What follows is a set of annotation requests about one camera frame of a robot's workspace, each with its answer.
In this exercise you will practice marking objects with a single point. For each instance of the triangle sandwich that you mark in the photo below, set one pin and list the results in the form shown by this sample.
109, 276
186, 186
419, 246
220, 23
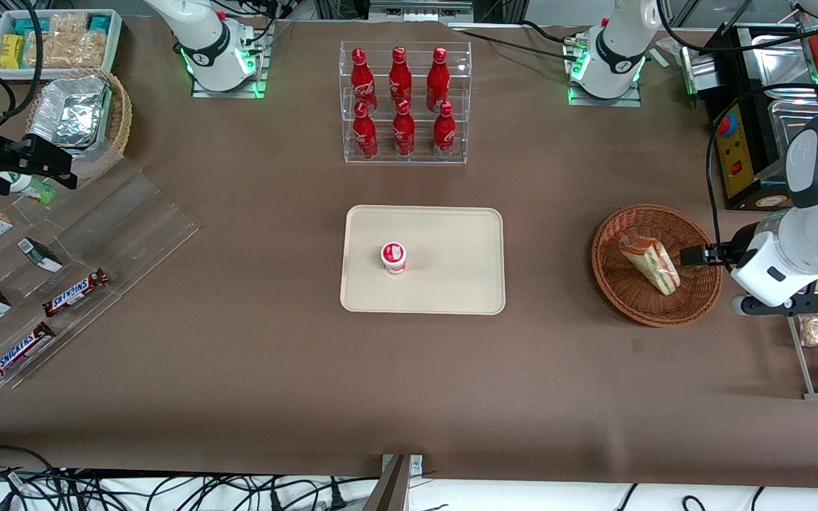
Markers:
652, 264

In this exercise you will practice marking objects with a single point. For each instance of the green white small bottle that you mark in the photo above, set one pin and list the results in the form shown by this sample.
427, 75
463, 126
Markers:
31, 188

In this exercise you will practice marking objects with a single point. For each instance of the teal snack pack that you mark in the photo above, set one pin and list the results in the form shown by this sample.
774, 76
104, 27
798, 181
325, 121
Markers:
28, 26
99, 23

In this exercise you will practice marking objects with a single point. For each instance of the beige plastic tray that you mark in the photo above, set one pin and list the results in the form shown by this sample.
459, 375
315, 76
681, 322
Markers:
451, 277

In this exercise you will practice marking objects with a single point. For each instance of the clear acrylic bottle rack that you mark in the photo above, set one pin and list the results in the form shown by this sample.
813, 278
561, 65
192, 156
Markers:
459, 152

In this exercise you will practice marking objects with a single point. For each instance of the snickers chocolate bar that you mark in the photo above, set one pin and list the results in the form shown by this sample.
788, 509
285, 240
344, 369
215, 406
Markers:
75, 292
20, 352

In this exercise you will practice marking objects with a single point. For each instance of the tan wicker basket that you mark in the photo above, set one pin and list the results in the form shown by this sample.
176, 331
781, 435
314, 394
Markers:
121, 117

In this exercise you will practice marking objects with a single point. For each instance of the clear bag of crackers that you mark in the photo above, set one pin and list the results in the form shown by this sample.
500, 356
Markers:
68, 48

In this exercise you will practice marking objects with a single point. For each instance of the red emergency stop button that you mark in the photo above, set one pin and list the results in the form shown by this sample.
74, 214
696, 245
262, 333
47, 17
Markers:
725, 124

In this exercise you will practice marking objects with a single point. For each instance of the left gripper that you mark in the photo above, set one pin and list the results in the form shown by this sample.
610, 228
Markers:
734, 250

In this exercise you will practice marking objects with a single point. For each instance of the yellow snack pack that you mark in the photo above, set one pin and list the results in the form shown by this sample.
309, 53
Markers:
12, 51

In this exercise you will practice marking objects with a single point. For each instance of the clear acrylic stepped stand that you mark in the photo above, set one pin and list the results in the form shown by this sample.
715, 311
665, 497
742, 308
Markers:
125, 234

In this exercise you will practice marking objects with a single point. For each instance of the silver foil tray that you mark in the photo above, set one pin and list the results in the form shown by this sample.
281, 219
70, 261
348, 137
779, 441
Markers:
68, 113

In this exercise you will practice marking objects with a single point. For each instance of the brown round wicker basket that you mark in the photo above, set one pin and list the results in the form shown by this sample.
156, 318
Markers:
629, 298

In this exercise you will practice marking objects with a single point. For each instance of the white red yogurt cup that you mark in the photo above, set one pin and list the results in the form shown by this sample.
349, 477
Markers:
393, 257

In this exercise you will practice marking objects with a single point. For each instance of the white plastic bin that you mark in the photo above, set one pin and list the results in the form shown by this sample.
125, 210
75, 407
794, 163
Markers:
114, 42

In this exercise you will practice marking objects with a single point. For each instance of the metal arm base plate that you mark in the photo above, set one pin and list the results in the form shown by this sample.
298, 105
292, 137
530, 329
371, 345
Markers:
261, 71
633, 99

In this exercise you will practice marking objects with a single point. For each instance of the red cola bottle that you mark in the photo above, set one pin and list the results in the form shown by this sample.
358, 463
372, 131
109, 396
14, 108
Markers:
403, 133
400, 77
363, 81
438, 79
444, 135
364, 135

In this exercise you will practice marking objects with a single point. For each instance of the black food warmer machine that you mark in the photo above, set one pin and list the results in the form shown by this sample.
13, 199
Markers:
750, 142

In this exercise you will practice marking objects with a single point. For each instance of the metal table bracket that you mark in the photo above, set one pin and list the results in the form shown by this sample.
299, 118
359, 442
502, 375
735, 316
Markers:
416, 465

